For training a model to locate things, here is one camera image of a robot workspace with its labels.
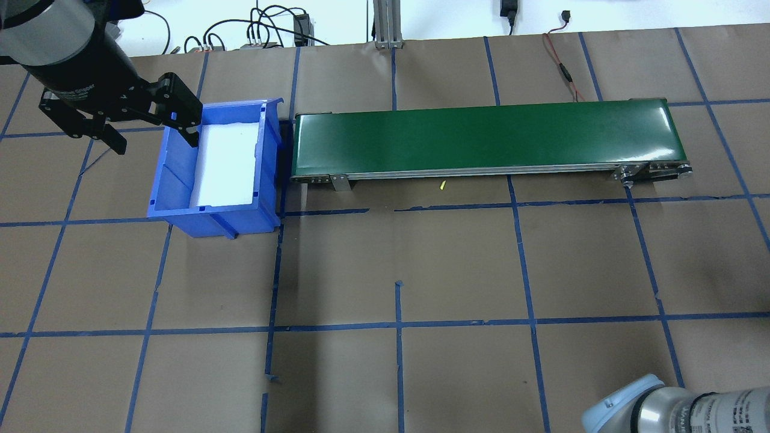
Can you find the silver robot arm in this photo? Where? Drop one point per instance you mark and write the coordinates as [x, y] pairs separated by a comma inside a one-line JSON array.
[[42, 30], [662, 409]]

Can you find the small circuit board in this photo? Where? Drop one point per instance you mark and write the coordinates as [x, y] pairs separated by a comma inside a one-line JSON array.
[[255, 43], [207, 47]]

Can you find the white foam liner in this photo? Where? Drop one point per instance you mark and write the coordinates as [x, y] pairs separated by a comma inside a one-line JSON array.
[[225, 168]]

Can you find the blue plastic bin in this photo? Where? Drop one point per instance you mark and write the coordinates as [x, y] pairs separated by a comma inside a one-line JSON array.
[[174, 192]]

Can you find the black power adapter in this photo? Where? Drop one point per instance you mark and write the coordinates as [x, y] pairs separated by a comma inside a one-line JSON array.
[[301, 27], [508, 9]]

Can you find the white side desk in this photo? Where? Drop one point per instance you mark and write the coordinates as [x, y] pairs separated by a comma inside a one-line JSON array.
[[451, 18]]

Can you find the green conveyor belt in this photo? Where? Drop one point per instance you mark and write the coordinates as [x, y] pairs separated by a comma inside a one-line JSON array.
[[481, 135]]

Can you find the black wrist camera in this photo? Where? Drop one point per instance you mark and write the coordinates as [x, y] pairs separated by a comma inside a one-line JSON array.
[[117, 7]]

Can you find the aluminium profile post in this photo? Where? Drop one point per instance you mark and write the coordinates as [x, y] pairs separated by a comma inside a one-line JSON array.
[[388, 24]]

